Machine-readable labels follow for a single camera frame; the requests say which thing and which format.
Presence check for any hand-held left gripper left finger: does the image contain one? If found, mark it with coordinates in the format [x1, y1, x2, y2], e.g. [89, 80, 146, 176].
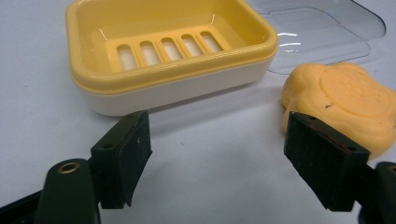
[35, 109, 153, 224]

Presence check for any clear plastic lid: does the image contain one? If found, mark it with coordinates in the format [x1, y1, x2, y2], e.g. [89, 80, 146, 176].
[244, 0, 387, 76]

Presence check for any yellow and white soap dish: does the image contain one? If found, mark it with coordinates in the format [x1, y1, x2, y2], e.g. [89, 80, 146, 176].
[65, 0, 279, 118]

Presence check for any yellow soap bar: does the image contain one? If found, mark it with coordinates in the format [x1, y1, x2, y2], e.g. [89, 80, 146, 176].
[281, 62, 396, 161]

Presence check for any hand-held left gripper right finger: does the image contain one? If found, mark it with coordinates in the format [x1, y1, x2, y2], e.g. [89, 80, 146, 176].
[283, 111, 396, 224]

